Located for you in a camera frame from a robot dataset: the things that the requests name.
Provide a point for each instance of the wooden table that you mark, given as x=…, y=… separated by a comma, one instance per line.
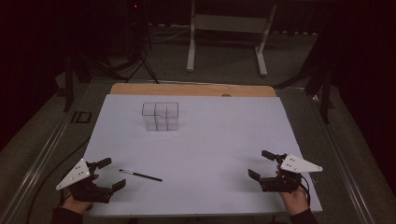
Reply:
x=186, y=89

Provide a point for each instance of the black metal stand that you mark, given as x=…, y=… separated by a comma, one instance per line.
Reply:
x=68, y=87
x=325, y=93

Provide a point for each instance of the metal floor rail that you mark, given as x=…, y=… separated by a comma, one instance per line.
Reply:
x=37, y=161
x=342, y=161

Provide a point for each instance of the black tripod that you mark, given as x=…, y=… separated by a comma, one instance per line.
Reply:
x=144, y=62

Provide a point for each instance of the person's left hand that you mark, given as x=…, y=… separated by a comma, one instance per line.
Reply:
x=76, y=206

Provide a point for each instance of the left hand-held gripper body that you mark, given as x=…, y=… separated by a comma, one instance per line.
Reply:
x=74, y=174

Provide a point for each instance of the thin black brush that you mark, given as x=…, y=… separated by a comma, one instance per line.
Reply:
x=140, y=175

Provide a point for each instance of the clear plastic organizer box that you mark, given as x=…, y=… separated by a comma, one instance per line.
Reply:
x=160, y=115

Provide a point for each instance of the white board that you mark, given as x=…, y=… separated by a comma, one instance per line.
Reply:
x=205, y=146

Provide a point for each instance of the black rectangular frame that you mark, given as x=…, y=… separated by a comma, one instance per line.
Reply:
x=81, y=117

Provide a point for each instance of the person's right hand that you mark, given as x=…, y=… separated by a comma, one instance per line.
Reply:
x=294, y=201

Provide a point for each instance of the white metal stand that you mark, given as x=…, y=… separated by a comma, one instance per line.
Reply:
x=230, y=23

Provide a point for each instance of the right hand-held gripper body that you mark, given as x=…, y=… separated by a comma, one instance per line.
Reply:
x=295, y=166

